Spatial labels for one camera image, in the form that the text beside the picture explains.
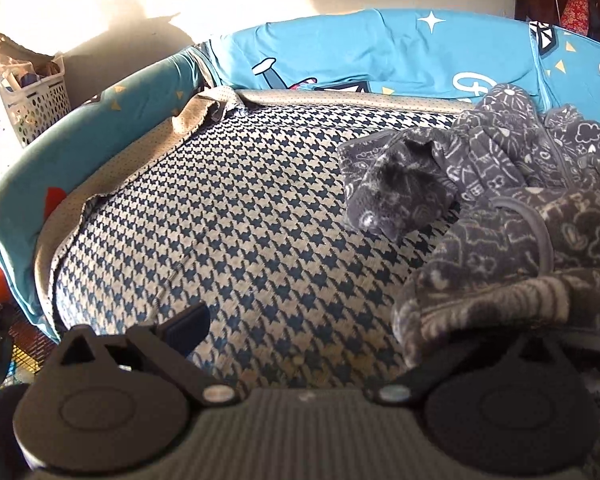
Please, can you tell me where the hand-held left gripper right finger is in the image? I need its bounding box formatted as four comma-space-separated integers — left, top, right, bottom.
377, 331, 571, 407

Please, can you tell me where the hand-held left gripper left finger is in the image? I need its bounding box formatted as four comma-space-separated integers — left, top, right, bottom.
45, 304, 236, 408

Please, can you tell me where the grey patterned fleece garment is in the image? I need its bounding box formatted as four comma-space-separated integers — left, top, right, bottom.
337, 82, 600, 371

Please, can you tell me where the houndstooth sofa seat cover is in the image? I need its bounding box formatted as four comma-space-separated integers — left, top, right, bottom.
32, 85, 481, 396

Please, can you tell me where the white perforated plastic basket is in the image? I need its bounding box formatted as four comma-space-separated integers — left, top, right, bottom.
0, 55, 73, 148

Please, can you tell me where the brown paper bag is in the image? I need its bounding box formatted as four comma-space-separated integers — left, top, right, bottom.
0, 32, 66, 81

